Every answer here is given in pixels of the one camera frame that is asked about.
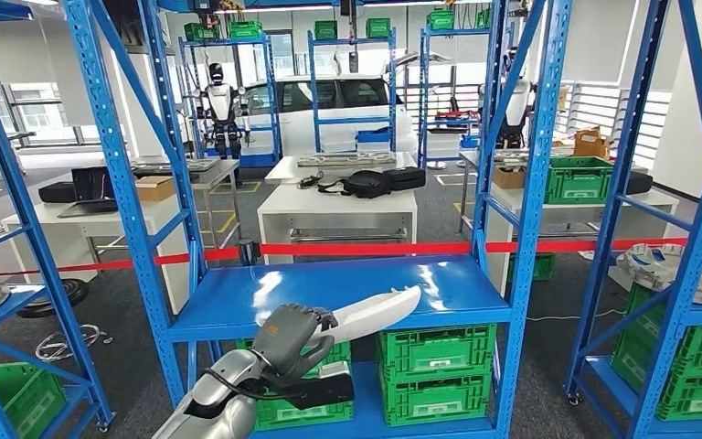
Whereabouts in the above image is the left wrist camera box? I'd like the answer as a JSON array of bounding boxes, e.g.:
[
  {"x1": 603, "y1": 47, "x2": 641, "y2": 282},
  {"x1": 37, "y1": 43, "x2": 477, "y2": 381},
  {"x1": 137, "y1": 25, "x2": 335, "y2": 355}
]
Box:
[{"x1": 266, "y1": 360, "x2": 356, "y2": 412}]

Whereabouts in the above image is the black round base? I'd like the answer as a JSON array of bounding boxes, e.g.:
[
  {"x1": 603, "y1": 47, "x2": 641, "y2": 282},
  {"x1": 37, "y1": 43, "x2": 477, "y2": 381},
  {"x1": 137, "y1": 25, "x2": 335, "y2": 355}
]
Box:
[{"x1": 16, "y1": 278, "x2": 90, "y2": 320}]

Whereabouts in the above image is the chrome wire frame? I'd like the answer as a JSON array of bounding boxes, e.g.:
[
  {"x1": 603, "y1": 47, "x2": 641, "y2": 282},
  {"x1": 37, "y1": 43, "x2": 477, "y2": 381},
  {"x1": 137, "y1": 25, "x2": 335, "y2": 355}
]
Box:
[{"x1": 35, "y1": 324, "x2": 113, "y2": 363}]

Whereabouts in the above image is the white floor cable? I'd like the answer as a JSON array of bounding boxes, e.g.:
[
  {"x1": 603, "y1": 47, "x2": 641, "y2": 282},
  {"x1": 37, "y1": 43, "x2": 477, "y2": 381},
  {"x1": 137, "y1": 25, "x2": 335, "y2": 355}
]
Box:
[{"x1": 526, "y1": 308, "x2": 628, "y2": 324}]

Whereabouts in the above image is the black hard case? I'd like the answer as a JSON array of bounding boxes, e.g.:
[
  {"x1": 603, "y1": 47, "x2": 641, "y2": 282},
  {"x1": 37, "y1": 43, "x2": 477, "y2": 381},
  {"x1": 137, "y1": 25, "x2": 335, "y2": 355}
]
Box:
[{"x1": 382, "y1": 166, "x2": 427, "y2": 192}]

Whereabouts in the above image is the black barrier post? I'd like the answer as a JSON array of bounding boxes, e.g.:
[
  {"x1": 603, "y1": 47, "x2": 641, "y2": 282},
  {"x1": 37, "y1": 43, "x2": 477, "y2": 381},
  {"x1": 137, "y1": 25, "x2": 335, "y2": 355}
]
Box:
[{"x1": 237, "y1": 239, "x2": 261, "y2": 268}]

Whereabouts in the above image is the steel table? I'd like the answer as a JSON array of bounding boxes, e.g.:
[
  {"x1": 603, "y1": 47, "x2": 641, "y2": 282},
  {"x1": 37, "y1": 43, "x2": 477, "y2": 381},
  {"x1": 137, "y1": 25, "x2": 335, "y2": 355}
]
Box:
[
  {"x1": 458, "y1": 148, "x2": 576, "y2": 234},
  {"x1": 130, "y1": 157, "x2": 243, "y2": 250}
]

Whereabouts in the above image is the grey parts tray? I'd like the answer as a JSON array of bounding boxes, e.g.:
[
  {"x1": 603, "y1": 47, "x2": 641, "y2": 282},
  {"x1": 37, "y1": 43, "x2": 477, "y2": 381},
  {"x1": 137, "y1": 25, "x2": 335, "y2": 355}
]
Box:
[
  {"x1": 132, "y1": 157, "x2": 222, "y2": 178},
  {"x1": 296, "y1": 151, "x2": 399, "y2": 169}
]

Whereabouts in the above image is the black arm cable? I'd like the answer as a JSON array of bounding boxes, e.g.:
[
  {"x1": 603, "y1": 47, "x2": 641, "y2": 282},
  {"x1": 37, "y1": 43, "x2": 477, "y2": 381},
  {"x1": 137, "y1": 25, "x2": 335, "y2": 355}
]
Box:
[{"x1": 202, "y1": 368, "x2": 303, "y2": 402}]

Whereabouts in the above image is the open cardboard box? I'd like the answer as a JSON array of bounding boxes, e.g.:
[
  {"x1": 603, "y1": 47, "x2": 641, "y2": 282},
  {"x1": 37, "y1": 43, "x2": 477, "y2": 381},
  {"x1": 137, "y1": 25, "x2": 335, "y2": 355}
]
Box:
[{"x1": 571, "y1": 125, "x2": 612, "y2": 161}]

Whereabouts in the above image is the white car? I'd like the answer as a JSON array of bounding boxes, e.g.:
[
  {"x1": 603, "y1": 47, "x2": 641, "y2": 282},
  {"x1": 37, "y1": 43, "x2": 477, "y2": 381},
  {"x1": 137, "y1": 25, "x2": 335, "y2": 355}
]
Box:
[{"x1": 175, "y1": 73, "x2": 420, "y2": 157}]

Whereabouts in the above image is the blue steel shelf rack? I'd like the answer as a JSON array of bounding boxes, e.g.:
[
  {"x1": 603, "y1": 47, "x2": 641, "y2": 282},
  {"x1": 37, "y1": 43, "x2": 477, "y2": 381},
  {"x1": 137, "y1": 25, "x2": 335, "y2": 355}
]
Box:
[
  {"x1": 61, "y1": 0, "x2": 574, "y2": 439},
  {"x1": 562, "y1": 0, "x2": 702, "y2": 439},
  {"x1": 416, "y1": 25, "x2": 497, "y2": 171},
  {"x1": 178, "y1": 35, "x2": 283, "y2": 169},
  {"x1": 0, "y1": 0, "x2": 116, "y2": 439},
  {"x1": 307, "y1": 27, "x2": 399, "y2": 155}
]

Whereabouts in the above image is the black and white humanoid robot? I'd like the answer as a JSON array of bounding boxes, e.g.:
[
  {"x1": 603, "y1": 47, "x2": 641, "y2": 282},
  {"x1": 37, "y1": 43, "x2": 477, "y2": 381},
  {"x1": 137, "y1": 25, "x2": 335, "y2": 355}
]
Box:
[
  {"x1": 196, "y1": 62, "x2": 252, "y2": 162},
  {"x1": 495, "y1": 45, "x2": 537, "y2": 151}
]

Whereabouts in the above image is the black laptop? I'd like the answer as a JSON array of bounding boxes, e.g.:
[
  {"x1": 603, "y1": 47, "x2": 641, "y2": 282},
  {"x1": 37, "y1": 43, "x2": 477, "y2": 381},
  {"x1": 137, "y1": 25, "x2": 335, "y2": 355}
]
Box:
[{"x1": 57, "y1": 166, "x2": 120, "y2": 220}]

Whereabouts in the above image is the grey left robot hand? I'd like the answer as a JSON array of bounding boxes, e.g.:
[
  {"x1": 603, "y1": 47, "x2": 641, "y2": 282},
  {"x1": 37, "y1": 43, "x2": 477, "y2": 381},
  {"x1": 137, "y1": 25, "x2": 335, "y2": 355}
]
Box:
[{"x1": 250, "y1": 303, "x2": 340, "y2": 386}]

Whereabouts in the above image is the red barrier belt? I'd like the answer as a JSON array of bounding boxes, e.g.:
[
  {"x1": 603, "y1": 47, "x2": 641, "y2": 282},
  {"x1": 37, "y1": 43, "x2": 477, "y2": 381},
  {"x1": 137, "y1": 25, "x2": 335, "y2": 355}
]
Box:
[{"x1": 0, "y1": 236, "x2": 702, "y2": 279}]

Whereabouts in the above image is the long white plastic trim part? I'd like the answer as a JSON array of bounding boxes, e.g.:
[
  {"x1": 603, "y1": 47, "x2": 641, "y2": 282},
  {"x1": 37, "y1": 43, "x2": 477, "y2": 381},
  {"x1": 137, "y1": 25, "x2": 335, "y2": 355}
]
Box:
[{"x1": 308, "y1": 285, "x2": 423, "y2": 348}]

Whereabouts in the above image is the black backpack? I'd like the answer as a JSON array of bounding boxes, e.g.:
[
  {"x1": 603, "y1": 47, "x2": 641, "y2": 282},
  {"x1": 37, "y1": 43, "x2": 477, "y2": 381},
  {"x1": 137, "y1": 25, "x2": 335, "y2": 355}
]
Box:
[{"x1": 317, "y1": 169, "x2": 393, "y2": 200}]

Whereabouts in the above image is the white table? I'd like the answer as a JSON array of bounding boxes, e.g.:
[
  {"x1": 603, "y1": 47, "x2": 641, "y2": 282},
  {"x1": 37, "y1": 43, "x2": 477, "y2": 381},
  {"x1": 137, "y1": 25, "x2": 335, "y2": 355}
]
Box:
[
  {"x1": 484, "y1": 181, "x2": 680, "y2": 298},
  {"x1": 256, "y1": 181, "x2": 420, "y2": 266},
  {"x1": 0, "y1": 190, "x2": 192, "y2": 316},
  {"x1": 264, "y1": 152, "x2": 419, "y2": 186}
]

